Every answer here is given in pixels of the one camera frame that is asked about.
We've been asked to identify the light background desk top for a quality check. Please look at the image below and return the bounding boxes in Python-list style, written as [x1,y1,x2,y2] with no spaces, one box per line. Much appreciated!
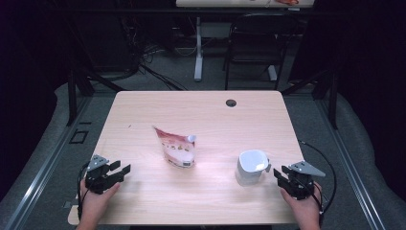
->
[175,0,315,9]

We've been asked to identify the white flip-lid container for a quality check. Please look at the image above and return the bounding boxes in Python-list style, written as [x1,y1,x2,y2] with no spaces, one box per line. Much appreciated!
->
[235,149,272,187]

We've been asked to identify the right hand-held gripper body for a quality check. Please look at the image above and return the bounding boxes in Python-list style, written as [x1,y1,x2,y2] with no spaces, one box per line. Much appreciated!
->
[284,160,327,201]

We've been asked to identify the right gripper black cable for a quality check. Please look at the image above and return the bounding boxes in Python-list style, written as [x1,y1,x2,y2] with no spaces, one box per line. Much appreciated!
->
[298,140,338,226]

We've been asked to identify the short white desk foot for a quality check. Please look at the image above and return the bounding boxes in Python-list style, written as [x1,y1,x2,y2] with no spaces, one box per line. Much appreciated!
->
[267,64,279,82]

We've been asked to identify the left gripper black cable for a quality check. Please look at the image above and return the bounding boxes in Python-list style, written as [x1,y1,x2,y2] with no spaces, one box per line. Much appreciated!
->
[77,161,92,221]

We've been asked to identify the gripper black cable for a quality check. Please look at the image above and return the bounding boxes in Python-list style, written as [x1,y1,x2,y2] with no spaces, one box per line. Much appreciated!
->
[77,161,92,221]
[298,140,338,226]

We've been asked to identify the grey desk panel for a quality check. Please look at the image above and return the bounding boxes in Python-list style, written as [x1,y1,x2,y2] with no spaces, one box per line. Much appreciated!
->
[200,22,234,39]

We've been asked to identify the tall white desk leg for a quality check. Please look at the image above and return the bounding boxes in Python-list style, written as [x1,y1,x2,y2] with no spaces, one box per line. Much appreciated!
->
[193,15,205,82]

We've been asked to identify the black metal stand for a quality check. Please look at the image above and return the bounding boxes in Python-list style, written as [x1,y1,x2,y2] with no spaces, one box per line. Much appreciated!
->
[66,68,125,127]
[281,68,339,130]

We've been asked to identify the red and white spout pouch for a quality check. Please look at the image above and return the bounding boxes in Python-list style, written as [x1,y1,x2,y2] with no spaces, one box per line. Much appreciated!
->
[153,126,197,170]

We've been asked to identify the aluminium floor rail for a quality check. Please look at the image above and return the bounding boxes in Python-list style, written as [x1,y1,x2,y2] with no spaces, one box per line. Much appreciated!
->
[3,95,94,230]
[314,95,387,230]

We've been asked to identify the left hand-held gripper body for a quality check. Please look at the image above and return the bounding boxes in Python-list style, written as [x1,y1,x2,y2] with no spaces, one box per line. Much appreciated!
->
[84,154,124,195]

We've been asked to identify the black floor cables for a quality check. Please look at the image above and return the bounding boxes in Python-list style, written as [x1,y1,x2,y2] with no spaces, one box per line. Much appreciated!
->
[121,15,190,92]

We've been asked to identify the black folding chair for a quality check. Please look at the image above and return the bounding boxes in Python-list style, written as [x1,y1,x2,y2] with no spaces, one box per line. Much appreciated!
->
[223,12,301,91]

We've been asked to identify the person's left hand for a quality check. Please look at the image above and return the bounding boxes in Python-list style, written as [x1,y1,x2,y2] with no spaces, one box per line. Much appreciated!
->
[79,178,122,223]

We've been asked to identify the person's right hand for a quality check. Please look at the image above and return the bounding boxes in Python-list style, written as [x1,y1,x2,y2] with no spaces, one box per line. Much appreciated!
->
[281,181,323,229]

